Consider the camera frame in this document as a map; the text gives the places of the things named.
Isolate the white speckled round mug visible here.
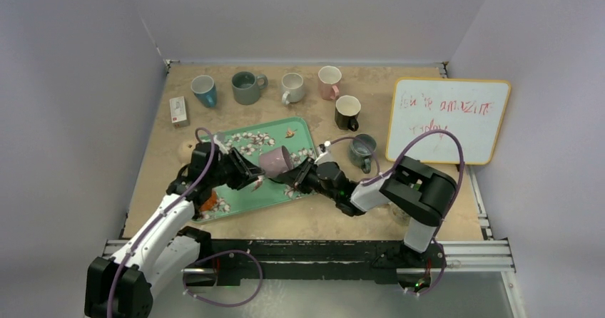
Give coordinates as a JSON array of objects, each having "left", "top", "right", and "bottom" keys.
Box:
[{"left": 280, "top": 73, "right": 305, "bottom": 106}]

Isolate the green floral tray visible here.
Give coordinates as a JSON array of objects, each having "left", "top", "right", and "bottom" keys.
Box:
[{"left": 193, "top": 117, "right": 315, "bottom": 222}]

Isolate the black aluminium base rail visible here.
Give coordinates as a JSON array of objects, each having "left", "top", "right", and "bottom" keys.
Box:
[{"left": 130, "top": 236, "right": 515, "bottom": 291}]

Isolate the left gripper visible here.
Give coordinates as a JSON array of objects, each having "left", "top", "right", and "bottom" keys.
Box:
[{"left": 207, "top": 148, "right": 263, "bottom": 190}]

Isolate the grey flat-bottom mug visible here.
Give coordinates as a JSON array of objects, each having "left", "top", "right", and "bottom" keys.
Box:
[{"left": 231, "top": 71, "right": 268, "bottom": 106}]

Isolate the beige round mug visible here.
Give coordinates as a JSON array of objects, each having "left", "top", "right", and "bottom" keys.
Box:
[{"left": 177, "top": 140, "right": 197, "bottom": 164}]

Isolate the orange mug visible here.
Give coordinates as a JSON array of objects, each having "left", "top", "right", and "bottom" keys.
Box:
[{"left": 199, "top": 190, "right": 218, "bottom": 212}]

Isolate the pink faceted mug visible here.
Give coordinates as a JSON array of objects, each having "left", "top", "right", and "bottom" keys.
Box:
[{"left": 317, "top": 66, "right": 342, "bottom": 101}]

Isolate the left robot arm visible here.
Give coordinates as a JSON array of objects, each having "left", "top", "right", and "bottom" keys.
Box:
[{"left": 84, "top": 142, "right": 264, "bottom": 317}]

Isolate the purple cable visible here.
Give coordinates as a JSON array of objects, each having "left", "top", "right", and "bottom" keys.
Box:
[
  {"left": 106, "top": 126, "right": 264, "bottom": 318},
  {"left": 328, "top": 129, "right": 467, "bottom": 298}
]

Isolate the small white red box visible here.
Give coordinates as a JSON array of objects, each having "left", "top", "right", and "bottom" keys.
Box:
[{"left": 169, "top": 96, "right": 190, "bottom": 128}]

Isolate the blue textured mug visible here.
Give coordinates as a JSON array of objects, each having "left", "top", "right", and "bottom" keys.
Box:
[{"left": 190, "top": 75, "right": 217, "bottom": 108}]

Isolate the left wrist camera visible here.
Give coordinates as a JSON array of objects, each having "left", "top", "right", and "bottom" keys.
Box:
[{"left": 213, "top": 132, "right": 231, "bottom": 154}]

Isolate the grey-blue speckled round mug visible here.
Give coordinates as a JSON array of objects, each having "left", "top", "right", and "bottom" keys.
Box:
[{"left": 347, "top": 133, "right": 377, "bottom": 175}]

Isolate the black mug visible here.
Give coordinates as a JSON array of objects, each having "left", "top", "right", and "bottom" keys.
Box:
[{"left": 335, "top": 95, "right": 362, "bottom": 132}]

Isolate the yellow framed whiteboard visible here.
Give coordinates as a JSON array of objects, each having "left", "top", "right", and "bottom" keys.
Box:
[{"left": 385, "top": 78, "right": 511, "bottom": 165}]

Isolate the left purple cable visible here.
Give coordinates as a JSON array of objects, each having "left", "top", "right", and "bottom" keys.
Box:
[{"left": 106, "top": 126, "right": 264, "bottom": 318}]

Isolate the cream mug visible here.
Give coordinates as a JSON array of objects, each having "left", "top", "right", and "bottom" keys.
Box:
[{"left": 390, "top": 203, "right": 411, "bottom": 227}]

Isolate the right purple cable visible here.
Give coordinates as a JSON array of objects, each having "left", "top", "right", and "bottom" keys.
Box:
[{"left": 328, "top": 129, "right": 467, "bottom": 298}]

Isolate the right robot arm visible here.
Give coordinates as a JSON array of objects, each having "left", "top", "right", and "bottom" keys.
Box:
[{"left": 272, "top": 156, "right": 459, "bottom": 266}]

